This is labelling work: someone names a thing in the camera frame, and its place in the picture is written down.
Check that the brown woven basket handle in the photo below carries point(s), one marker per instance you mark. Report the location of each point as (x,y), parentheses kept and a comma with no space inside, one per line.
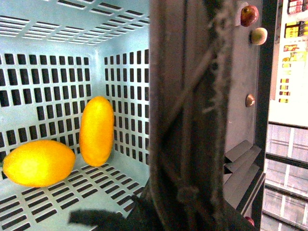
(191,44)

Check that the yellow mango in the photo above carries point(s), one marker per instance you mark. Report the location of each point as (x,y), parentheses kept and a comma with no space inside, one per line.
(97,131)

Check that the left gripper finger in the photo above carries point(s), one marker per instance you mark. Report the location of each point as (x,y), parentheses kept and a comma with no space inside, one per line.
(102,219)

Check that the light blue plastic basket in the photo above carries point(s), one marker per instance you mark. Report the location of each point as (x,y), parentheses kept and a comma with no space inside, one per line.
(55,56)

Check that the large yellow lemon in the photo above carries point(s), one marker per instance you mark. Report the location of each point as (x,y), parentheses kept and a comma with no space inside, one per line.
(39,163)

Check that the black fruit display stand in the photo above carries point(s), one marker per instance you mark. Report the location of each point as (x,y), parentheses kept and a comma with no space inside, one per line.
(247,122)

